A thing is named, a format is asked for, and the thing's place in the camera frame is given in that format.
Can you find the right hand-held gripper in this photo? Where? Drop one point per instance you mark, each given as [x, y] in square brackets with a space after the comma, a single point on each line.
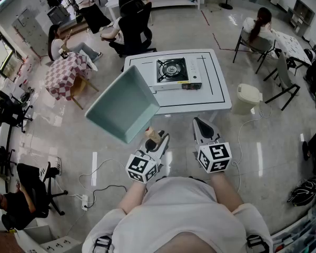
[216, 157]

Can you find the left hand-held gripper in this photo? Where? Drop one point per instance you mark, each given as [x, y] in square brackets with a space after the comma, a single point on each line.
[142, 167]

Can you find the portable gas stove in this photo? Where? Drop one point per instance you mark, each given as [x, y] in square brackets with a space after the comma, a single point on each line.
[193, 70]

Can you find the person's right forearm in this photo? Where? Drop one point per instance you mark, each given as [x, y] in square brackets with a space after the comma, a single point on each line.
[225, 191]

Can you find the person's left forearm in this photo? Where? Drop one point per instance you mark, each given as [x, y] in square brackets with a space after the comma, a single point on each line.
[133, 196]

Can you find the white low table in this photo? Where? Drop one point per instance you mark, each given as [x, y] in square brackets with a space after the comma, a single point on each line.
[216, 88]

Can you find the cream waste bin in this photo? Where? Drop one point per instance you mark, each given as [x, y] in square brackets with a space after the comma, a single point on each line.
[246, 99]

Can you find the person's white shirt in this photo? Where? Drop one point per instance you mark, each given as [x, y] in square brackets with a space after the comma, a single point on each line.
[179, 215]

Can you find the white power strip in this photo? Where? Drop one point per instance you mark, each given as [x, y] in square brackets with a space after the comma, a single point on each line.
[84, 202]

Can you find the wooden table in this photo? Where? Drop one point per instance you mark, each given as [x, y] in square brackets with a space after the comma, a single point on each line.
[81, 88]

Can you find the grey folding chair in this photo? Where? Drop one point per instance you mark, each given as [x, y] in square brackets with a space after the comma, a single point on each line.
[255, 45]
[283, 75]

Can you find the checkered cloth round table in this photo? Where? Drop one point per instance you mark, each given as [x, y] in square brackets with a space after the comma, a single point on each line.
[65, 75]

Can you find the black gaming chair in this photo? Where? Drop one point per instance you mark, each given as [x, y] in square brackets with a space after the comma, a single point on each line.
[137, 28]

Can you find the black office chair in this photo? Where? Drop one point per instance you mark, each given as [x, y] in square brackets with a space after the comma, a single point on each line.
[9, 112]
[52, 196]

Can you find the table with patterned cloth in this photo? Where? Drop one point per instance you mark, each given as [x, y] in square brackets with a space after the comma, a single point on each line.
[292, 45]

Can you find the clear storage bin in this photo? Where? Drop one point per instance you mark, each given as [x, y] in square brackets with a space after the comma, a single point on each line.
[302, 233]

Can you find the white cardboard box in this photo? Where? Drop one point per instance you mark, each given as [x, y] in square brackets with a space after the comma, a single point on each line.
[58, 244]

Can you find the grey media cabinet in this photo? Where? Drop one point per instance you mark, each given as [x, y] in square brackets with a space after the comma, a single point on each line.
[301, 14]

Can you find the grey filing cabinet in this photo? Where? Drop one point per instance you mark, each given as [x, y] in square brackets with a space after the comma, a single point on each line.
[31, 33]

